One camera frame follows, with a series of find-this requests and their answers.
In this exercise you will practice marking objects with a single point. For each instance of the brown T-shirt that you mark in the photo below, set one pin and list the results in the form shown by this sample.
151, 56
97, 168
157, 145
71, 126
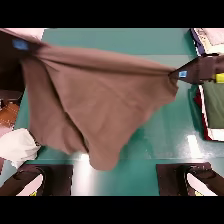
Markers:
100, 100

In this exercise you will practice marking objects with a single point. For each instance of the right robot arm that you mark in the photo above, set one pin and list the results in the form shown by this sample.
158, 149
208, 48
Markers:
200, 68

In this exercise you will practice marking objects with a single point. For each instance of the red garment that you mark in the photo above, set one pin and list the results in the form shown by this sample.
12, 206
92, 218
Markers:
200, 106

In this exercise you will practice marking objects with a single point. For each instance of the white garment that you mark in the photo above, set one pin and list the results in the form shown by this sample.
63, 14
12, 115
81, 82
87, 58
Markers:
16, 146

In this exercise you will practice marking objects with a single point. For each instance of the green garment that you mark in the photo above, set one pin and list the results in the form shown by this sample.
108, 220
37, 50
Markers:
215, 106

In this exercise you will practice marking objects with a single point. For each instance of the blue garment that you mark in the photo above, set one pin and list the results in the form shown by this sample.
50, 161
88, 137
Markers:
195, 41

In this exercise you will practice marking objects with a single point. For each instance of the pale garment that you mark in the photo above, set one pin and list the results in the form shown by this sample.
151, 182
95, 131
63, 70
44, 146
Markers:
213, 38

